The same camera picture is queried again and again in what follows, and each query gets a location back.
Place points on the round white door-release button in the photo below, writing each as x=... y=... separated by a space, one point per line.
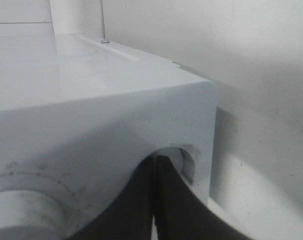
x=181 y=160

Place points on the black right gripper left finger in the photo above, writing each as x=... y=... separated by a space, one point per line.
x=130 y=215

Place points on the white microwave oven body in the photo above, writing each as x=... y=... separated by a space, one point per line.
x=77 y=116

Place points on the white timer knob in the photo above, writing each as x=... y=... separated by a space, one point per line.
x=30 y=215

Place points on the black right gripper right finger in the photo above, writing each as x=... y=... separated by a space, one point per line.
x=249 y=209

